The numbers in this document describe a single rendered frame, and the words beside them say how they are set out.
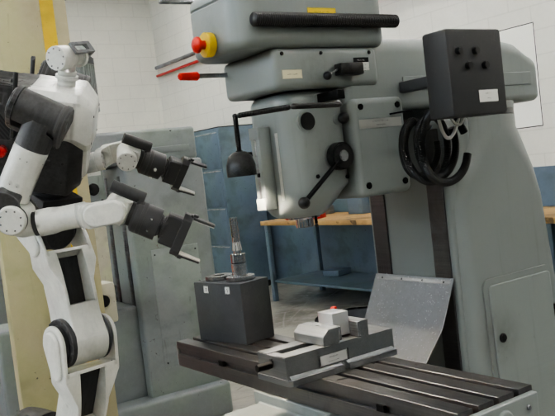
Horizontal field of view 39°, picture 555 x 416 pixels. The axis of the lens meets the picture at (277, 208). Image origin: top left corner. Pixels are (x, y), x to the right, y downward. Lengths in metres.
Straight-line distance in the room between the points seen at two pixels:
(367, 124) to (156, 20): 10.09
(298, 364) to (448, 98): 0.73
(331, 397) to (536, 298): 0.77
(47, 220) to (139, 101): 9.79
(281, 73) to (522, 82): 0.91
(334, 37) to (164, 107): 9.97
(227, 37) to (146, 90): 10.06
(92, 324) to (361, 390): 0.87
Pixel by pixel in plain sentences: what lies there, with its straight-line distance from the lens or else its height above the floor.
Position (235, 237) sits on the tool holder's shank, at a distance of 2.38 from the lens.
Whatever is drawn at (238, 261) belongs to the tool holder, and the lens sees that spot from 2.38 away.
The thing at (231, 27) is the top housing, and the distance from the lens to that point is 1.87.
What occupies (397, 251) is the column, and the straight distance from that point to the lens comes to 2.34.
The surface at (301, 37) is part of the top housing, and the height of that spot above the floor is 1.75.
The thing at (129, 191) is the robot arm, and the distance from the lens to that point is 2.07.
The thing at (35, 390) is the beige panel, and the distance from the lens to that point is 3.59.
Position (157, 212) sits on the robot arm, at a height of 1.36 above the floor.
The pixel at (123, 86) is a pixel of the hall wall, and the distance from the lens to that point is 11.77.
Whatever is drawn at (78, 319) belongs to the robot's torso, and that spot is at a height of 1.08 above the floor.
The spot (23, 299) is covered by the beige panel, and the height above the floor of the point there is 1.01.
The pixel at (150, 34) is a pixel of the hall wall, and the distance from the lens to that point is 12.12.
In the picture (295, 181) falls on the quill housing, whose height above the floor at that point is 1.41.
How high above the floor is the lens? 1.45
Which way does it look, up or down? 3 degrees down
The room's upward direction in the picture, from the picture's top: 7 degrees counter-clockwise
